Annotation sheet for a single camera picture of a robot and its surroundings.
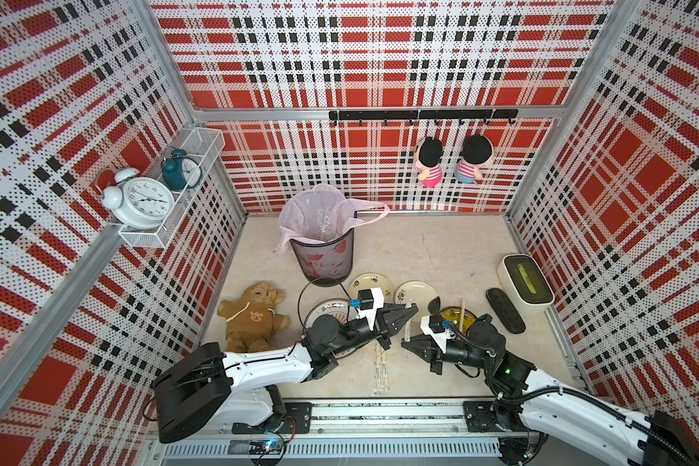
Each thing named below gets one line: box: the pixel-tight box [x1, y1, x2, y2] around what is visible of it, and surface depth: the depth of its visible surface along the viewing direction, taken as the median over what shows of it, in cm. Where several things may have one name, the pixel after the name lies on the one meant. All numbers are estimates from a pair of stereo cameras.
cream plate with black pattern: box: [394, 279, 439, 322], surface depth 98 cm
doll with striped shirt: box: [455, 134, 495, 185], surface depth 97 cm
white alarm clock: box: [94, 166, 175, 231], surface depth 63 cm
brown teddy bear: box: [217, 282, 292, 353], surface depth 86 cm
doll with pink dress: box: [413, 136, 444, 189], surface depth 98 cm
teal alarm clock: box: [161, 146, 203, 192], surface depth 73 cm
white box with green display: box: [497, 253, 556, 315], surface depth 95 cm
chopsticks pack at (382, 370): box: [373, 341, 391, 396], surface depth 83 cm
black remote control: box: [485, 287, 527, 334], surface depth 92 cm
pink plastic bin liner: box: [274, 183, 391, 255], surface depth 92 cm
